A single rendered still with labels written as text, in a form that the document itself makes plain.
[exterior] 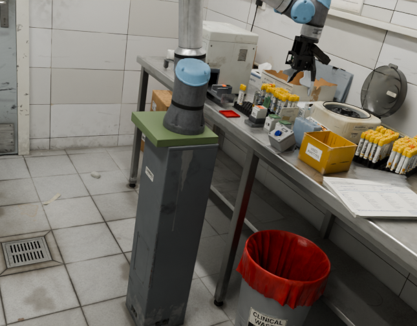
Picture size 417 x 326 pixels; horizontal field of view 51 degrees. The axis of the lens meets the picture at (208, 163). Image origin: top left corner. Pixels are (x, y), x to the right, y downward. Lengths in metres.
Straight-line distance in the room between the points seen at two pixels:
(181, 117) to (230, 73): 0.70
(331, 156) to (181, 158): 0.50
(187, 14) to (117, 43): 1.76
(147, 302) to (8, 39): 1.91
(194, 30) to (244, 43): 0.60
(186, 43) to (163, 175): 0.47
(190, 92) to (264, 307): 0.89
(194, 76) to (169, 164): 0.31
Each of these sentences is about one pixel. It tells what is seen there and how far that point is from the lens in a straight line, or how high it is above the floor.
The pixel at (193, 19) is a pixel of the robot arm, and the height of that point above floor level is 1.26.
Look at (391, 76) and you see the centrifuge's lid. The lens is 2.03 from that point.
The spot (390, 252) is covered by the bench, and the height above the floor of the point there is 0.82.
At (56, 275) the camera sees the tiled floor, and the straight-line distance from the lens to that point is 2.24.
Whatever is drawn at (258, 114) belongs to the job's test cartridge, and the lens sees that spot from 1.79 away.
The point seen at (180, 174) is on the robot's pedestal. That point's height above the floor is 0.76.
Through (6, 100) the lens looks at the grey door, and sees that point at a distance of 3.17.
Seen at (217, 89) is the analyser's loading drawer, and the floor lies 0.94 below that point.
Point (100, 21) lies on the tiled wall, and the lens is 3.21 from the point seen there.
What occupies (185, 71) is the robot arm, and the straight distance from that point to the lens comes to 1.45.
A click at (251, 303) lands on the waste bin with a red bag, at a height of 0.25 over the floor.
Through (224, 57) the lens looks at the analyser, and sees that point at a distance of 2.09.
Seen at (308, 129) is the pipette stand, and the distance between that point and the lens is 1.65.
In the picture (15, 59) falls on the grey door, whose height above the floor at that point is 0.68.
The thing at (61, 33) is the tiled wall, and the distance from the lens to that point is 3.16.
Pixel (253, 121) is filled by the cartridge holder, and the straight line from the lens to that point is 1.80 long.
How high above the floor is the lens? 1.46
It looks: 25 degrees down
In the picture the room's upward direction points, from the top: 11 degrees clockwise
